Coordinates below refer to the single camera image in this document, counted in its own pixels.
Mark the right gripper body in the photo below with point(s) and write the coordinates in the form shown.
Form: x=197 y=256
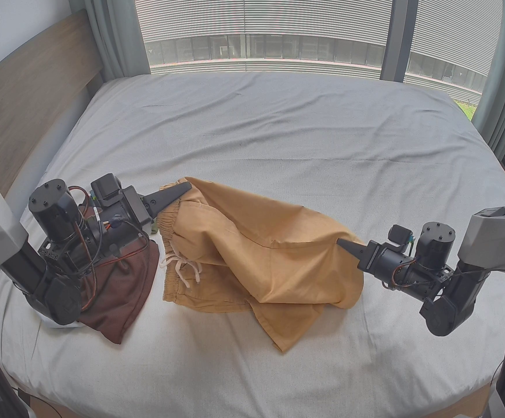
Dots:
x=383 y=264

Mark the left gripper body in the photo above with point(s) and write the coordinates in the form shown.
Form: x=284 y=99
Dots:
x=126 y=216

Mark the tan shorts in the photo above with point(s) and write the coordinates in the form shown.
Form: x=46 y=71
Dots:
x=257 y=251

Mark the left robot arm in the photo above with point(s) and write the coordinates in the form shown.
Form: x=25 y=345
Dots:
x=56 y=207

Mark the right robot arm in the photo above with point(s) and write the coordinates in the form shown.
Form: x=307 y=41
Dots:
x=435 y=242

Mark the bed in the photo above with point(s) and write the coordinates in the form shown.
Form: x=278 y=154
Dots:
x=278 y=124

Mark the brown garment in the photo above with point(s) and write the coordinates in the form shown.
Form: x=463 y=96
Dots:
x=122 y=285

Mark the window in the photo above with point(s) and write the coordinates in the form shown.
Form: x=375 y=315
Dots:
x=278 y=15

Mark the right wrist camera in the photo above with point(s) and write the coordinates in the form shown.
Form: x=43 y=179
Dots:
x=398 y=233

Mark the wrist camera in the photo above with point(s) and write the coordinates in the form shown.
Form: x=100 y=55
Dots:
x=398 y=233
x=106 y=187

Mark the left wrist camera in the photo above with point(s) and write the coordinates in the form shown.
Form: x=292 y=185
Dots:
x=106 y=187

